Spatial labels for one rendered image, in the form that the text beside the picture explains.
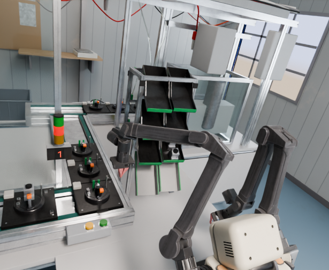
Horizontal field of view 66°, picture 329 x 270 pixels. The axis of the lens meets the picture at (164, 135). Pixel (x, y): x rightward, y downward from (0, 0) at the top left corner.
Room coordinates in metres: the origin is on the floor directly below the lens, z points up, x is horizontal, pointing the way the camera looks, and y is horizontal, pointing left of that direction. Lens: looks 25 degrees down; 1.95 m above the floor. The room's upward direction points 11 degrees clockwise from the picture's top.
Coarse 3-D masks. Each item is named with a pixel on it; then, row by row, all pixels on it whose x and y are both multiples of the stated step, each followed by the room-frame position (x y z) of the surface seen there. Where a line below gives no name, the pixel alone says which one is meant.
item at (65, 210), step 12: (0, 192) 1.02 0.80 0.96; (60, 192) 1.12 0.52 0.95; (72, 192) 1.15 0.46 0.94; (0, 204) 0.97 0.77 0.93; (60, 204) 1.06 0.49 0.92; (72, 204) 1.08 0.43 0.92; (0, 216) 0.90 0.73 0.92; (60, 216) 0.94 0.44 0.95; (72, 216) 0.96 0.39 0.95; (0, 228) 0.81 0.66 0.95; (12, 228) 0.82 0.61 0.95
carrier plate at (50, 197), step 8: (16, 192) 1.03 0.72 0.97; (40, 192) 1.06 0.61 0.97; (48, 192) 1.07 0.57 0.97; (8, 200) 0.96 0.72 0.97; (48, 200) 1.01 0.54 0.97; (8, 208) 0.91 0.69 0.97; (48, 208) 0.96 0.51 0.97; (56, 208) 0.97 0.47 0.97; (8, 216) 0.86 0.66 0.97; (16, 216) 0.87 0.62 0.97; (24, 216) 0.88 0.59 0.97; (32, 216) 0.89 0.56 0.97; (40, 216) 0.90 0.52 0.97; (48, 216) 0.91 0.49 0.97; (56, 216) 0.92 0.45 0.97; (8, 224) 0.82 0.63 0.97; (16, 224) 0.83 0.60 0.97; (24, 224) 0.84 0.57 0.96
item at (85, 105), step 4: (96, 100) 2.43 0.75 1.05; (84, 104) 2.44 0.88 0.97; (88, 104) 2.47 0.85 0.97; (92, 104) 2.44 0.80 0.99; (96, 104) 2.41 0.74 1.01; (100, 104) 2.48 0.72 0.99; (104, 104) 2.56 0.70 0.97; (84, 108) 2.35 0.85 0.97; (88, 108) 2.37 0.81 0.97; (92, 108) 2.36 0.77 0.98; (96, 108) 2.36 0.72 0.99; (100, 108) 2.39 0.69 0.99; (104, 108) 2.45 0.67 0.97; (88, 112) 2.27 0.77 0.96; (92, 112) 2.29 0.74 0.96; (96, 112) 2.31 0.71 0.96; (100, 112) 2.33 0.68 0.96; (104, 112) 2.35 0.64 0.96; (108, 112) 2.37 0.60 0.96
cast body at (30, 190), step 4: (24, 184) 0.97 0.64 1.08; (28, 184) 0.96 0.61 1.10; (32, 184) 0.98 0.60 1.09; (24, 188) 0.94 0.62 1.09; (28, 188) 0.95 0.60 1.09; (32, 188) 0.95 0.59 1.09; (24, 192) 0.93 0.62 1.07; (28, 192) 0.94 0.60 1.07; (32, 192) 0.95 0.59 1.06; (24, 196) 0.92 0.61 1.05; (32, 196) 0.94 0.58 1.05; (24, 200) 0.92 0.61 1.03
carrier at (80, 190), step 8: (72, 184) 1.16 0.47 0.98; (80, 184) 1.16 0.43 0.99; (88, 184) 1.20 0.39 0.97; (96, 184) 1.13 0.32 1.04; (104, 184) 1.23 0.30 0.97; (112, 184) 1.25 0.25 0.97; (80, 192) 1.12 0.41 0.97; (88, 192) 1.09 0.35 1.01; (96, 192) 1.11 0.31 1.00; (104, 192) 1.14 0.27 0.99; (112, 192) 1.17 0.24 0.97; (80, 200) 1.06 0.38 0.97; (88, 200) 1.06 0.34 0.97; (96, 200) 1.06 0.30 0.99; (104, 200) 1.09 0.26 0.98; (112, 200) 1.11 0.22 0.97; (120, 200) 1.12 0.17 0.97; (80, 208) 1.00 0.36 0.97; (88, 208) 1.01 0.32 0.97; (96, 208) 1.02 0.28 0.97; (104, 208) 1.03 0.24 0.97; (112, 208) 1.05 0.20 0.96
